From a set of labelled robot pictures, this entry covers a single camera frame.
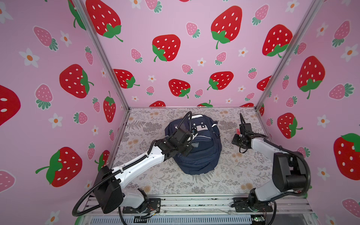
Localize navy blue student backpack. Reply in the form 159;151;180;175
173;114;222;175

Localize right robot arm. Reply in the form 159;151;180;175
231;123;311;211

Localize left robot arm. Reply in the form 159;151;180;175
72;124;194;217

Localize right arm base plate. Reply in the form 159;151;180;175
231;197;273;213

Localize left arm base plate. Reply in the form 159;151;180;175
122;198;161;214

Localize aluminium front rail frame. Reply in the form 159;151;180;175
80;194;320;225

